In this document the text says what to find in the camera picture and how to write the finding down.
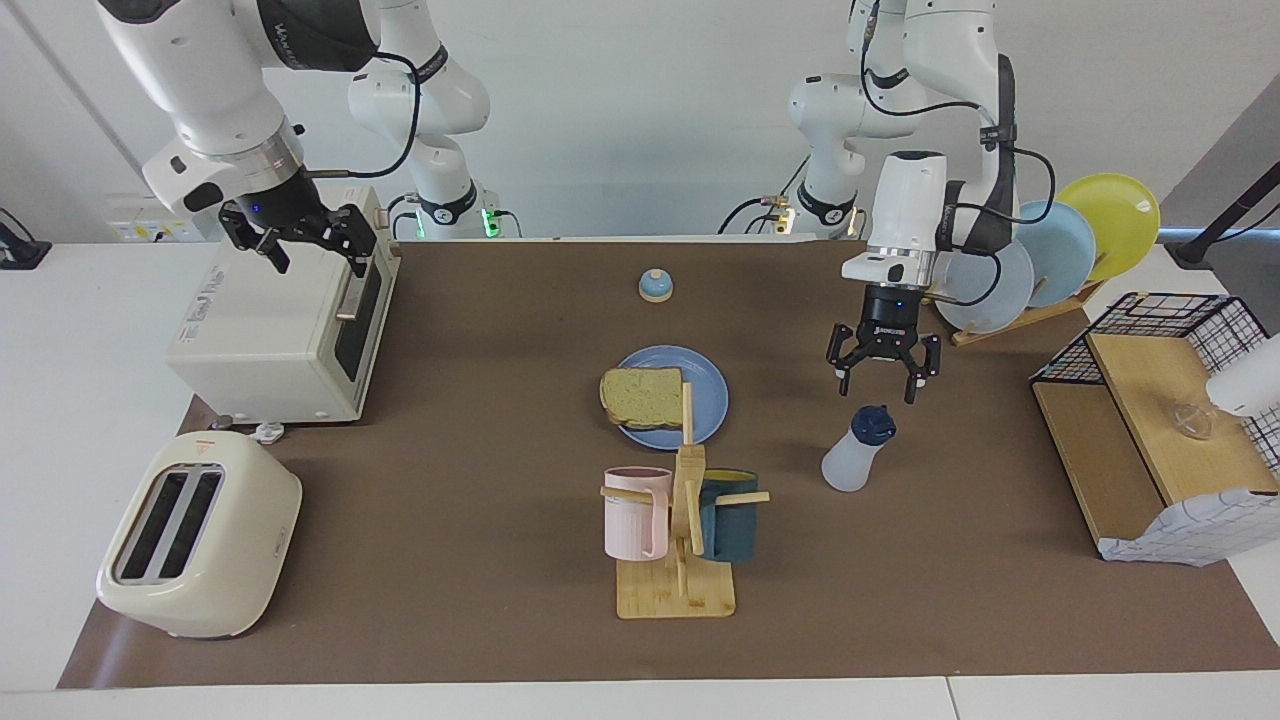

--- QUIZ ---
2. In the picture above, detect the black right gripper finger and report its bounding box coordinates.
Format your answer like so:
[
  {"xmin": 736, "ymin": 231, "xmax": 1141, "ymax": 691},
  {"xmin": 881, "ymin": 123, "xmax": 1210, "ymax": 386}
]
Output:
[
  {"xmin": 308, "ymin": 205, "xmax": 378, "ymax": 279},
  {"xmin": 218, "ymin": 205, "xmax": 291, "ymax": 274}
]

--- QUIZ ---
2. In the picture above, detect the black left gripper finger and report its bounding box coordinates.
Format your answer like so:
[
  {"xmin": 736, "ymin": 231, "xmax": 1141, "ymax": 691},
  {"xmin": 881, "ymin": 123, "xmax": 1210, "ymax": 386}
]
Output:
[
  {"xmin": 826, "ymin": 325, "xmax": 873, "ymax": 396},
  {"xmin": 905, "ymin": 335, "xmax": 943, "ymax": 405}
]

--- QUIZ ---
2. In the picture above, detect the squeeze bottle with navy cap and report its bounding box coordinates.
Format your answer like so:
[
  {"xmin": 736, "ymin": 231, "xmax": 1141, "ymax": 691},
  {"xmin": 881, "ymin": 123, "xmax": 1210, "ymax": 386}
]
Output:
[{"xmin": 821, "ymin": 405, "xmax": 897, "ymax": 493}]

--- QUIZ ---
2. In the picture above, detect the toasted bread slice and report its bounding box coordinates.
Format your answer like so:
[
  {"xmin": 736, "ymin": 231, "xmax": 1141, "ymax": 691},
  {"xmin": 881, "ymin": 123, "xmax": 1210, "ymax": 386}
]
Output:
[{"xmin": 599, "ymin": 366, "xmax": 686, "ymax": 430}]

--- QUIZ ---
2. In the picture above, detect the pale grey plate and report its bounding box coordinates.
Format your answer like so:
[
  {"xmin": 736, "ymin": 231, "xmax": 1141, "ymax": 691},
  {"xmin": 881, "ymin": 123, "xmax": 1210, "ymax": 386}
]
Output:
[{"xmin": 935, "ymin": 240, "xmax": 1036, "ymax": 335}]

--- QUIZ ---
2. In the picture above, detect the wooden plate rack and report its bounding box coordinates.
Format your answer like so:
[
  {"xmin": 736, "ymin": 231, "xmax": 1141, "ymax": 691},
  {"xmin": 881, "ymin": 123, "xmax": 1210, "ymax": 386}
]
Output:
[{"xmin": 925, "ymin": 255, "xmax": 1106, "ymax": 347}]

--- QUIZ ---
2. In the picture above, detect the periwinkle blue plate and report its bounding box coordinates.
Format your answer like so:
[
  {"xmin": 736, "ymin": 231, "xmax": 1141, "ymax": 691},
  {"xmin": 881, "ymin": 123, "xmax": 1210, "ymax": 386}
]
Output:
[{"xmin": 613, "ymin": 345, "xmax": 730, "ymax": 451}]

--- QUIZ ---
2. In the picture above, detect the light blue plate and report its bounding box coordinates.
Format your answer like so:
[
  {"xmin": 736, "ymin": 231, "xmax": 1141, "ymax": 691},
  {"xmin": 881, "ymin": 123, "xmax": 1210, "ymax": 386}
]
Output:
[{"xmin": 1015, "ymin": 200, "xmax": 1098, "ymax": 309}]

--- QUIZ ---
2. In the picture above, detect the yellow plate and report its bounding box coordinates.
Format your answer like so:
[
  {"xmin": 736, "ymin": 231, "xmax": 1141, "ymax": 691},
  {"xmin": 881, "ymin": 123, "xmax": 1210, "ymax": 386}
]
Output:
[{"xmin": 1055, "ymin": 172, "xmax": 1162, "ymax": 284}]

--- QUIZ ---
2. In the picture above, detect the white toaster oven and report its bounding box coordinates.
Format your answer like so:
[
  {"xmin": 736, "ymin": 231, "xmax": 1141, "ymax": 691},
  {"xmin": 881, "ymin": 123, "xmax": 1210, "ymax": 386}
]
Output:
[{"xmin": 165, "ymin": 185, "xmax": 403, "ymax": 425}]

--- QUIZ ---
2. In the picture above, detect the dark teal mug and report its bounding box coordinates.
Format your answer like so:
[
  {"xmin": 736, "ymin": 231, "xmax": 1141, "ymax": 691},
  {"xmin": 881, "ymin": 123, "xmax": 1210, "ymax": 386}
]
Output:
[{"xmin": 697, "ymin": 468, "xmax": 761, "ymax": 562}]

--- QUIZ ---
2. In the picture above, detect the black device at table edge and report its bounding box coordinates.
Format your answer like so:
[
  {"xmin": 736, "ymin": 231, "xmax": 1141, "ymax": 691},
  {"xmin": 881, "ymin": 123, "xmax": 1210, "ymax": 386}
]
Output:
[{"xmin": 0, "ymin": 208, "xmax": 53, "ymax": 271}]

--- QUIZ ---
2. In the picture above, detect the pink mug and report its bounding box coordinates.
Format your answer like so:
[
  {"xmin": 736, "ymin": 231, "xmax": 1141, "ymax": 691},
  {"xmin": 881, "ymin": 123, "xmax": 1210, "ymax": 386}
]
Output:
[{"xmin": 603, "ymin": 466, "xmax": 673, "ymax": 562}]

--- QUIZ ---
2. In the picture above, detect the wooden mug tree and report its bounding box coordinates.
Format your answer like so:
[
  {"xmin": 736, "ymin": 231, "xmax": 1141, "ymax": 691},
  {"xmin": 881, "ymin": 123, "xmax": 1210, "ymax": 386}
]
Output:
[{"xmin": 600, "ymin": 381, "xmax": 771, "ymax": 620}]

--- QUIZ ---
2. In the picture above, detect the brown table mat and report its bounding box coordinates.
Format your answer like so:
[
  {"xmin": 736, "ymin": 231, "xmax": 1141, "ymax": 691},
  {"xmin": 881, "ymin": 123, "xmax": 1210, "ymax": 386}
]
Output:
[{"xmin": 57, "ymin": 238, "xmax": 1280, "ymax": 691}]

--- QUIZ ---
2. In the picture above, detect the cream toaster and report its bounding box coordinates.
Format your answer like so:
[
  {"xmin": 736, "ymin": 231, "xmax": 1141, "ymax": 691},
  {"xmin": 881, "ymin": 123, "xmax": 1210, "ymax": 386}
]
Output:
[{"xmin": 96, "ymin": 430, "xmax": 303, "ymax": 640}]

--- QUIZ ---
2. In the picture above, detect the white checkered cloth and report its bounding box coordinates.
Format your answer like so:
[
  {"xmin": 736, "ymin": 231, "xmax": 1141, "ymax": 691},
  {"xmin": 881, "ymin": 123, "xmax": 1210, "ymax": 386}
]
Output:
[{"xmin": 1097, "ymin": 488, "xmax": 1280, "ymax": 568}]

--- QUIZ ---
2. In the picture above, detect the white cylinder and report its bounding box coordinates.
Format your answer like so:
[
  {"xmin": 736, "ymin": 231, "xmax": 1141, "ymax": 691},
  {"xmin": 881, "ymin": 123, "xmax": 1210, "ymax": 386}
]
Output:
[{"xmin": 1205, "ymin": 335, "xmax": 1280, "ymax": 418}]

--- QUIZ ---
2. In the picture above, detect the white wall power outlet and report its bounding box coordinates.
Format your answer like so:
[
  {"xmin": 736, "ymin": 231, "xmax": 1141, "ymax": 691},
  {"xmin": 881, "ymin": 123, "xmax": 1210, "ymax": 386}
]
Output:
[{"xmin": 105, "ymin": 193, "xmax": 211, "ymax": 244}]

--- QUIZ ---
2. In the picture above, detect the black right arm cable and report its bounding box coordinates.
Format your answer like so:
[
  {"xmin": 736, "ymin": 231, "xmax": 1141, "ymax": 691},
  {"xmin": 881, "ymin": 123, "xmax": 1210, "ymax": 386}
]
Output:
[{"xmin": 305, "ymin": 50, "xmax": 419, "ymax": 181}]

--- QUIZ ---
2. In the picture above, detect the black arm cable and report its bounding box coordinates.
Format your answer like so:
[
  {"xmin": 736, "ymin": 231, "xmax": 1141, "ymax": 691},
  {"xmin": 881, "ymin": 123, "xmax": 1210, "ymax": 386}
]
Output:
[
  {"xmin": 305, "ymin": 50, "xmax": 419, "ymax": 181},
  {"xmin": 858, "ymin": 0, "xmax": 1057, "ymax": 309}
]

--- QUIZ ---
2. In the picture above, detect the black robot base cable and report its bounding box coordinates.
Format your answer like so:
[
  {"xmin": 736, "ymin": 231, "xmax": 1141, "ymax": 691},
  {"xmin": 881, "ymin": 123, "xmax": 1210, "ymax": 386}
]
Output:
[{"xmin": 718, "ymin": 150, "xmax": 813, "ymax": 237}]

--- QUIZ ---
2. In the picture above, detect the wooden shelf with wire basket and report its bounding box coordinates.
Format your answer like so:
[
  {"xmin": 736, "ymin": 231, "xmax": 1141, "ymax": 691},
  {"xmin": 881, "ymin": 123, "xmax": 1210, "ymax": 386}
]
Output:
[{"xmin": 1030, "ymin": 292, "xmax": 1280, "ymax": 561}]

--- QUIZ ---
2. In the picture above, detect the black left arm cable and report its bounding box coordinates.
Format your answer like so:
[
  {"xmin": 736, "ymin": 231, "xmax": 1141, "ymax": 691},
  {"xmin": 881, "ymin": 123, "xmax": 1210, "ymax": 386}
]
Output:
[{"xmin": 858, "ymin": 0, "xmax": 1057, "ymax": 309}]

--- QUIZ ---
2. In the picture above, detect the black camera stand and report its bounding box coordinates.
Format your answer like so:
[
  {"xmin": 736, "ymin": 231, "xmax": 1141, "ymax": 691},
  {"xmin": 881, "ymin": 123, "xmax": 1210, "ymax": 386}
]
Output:
[{"xmin": 1163, "ymin": 165, "xmax": 1280, "ymax": 269}]

